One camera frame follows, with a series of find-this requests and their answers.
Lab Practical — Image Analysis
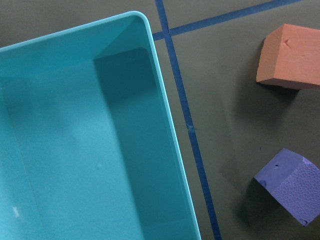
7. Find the purple foam block left side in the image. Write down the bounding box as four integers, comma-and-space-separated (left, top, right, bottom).
254, 148, 320, 227

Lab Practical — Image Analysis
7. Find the teal plastic bin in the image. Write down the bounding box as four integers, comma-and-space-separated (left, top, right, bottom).
0, 11, 201, 240

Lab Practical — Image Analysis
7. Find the orange foam block left side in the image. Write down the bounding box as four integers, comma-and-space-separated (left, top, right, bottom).
256, 24, 320, 90

